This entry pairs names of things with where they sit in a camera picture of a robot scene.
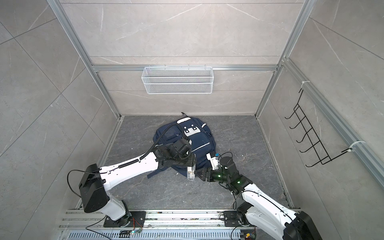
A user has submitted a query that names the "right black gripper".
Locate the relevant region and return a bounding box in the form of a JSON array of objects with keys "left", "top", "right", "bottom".
[{"left": 195, "top": 167, "right": 232, "bottom": 185}]

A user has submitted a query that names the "navy blue student backpack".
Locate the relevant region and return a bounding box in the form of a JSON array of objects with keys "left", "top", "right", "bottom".
[{"left": 146, "top": 113, "right": 217, "bottom": 179}]

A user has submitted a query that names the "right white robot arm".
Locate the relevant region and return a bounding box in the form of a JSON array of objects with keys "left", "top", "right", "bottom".
[{"left": 196, "top": 154, "right": 322, "bottom": 240}]

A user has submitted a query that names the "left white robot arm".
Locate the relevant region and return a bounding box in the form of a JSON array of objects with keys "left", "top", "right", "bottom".
[{"left": 79, "top": 138, "right": 196, "bottom": 221}]

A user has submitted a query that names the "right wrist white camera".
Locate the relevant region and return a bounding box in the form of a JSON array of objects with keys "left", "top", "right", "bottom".
[{"left": 207, "top": 152, "right": 219, "bottom": 170}]

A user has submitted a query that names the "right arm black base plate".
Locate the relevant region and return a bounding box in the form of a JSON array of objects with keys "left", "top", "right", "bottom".
[{"left": 219, "top": 211, "right": 249, "bottom": 227}]

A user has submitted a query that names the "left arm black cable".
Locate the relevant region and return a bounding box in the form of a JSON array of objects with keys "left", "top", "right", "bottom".
[{"left": 139, "top": 122, "right": 181, "bottom": 161}]

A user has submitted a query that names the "white wire mesh basket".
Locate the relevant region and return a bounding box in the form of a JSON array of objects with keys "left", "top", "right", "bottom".
[{"left": 142, "top": 67, "right": 214, "bottom": 95}]

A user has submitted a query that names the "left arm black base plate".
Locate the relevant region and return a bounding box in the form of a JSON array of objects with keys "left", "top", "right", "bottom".
[{"left": 103, "top": 211, "right": 147, "bottom": 228}]

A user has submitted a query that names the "black wire hook rack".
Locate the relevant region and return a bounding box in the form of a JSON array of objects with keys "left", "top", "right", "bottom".
[{"left": 284, "top": 89, "right": 354, "bottom": 168}]

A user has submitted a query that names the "aluminium front rail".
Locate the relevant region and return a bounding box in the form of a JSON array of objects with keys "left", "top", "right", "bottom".
[{"left": 58, "top": 209, "right": 308, "bottom": 232}]

